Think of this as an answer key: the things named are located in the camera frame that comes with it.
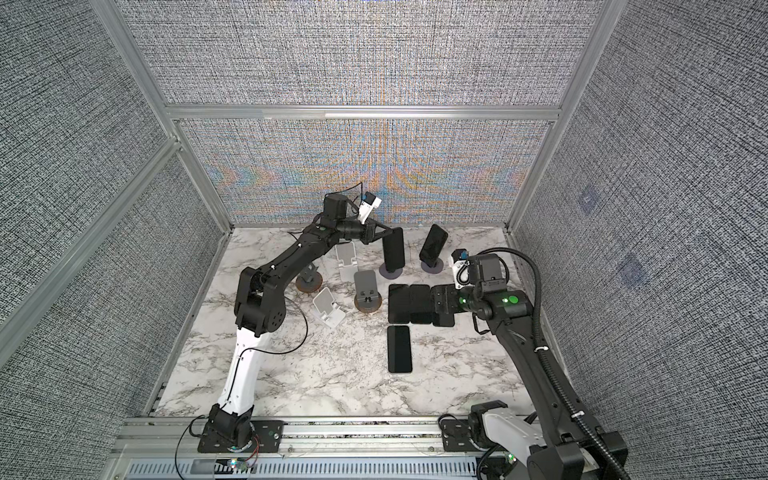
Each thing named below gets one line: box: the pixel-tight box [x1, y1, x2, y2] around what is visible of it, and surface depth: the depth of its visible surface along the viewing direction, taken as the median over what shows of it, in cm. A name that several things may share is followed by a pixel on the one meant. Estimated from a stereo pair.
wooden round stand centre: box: [354, 270, 383, 313], surface depth 94 cm
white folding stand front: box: [312, 287, 346, 329], surface depth 93 cm
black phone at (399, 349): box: [387, 325, 412, 373], surface depth 90 cm
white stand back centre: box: [334, 241, 358, 283], surface depth 105 cm
